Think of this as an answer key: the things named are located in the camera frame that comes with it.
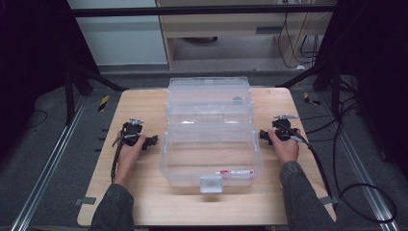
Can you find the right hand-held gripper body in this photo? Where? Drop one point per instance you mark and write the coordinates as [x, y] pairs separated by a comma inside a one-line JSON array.
[[284, 127]]

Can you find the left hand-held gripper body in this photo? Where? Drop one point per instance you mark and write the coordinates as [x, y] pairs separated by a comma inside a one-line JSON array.
[[132, 131]]

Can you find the clear plastic storage box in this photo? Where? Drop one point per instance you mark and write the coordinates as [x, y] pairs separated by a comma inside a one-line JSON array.
[[210, 130]]

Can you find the person's right hand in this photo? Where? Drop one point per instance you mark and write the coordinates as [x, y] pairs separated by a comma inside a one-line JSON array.
[[285, 148]]

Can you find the person's left hand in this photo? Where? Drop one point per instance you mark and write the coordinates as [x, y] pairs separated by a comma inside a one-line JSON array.
[[129, 156]]

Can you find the yellow black striped tape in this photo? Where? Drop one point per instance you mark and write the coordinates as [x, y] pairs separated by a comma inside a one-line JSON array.
[[103, 102], [310, 99]]

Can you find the small grey round object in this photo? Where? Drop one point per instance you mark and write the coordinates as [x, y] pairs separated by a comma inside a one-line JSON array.
[[237, 100]]

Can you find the white red marker pen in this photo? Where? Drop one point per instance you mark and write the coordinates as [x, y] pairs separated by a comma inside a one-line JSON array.
[[237, 172]]

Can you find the black metal stand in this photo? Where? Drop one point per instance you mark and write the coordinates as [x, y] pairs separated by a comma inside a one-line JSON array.
[[324, 83], [75, 93]]

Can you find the white cabinet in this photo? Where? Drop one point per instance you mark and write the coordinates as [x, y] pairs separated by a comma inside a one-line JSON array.
[[118, 33]]

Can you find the wooden desk with drawer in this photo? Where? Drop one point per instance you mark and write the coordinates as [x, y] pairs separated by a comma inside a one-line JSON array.
[[237, 29]]

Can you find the aluminium floor rail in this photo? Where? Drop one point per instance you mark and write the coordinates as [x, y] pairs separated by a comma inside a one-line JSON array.
[[45, 166], [359, 160]]

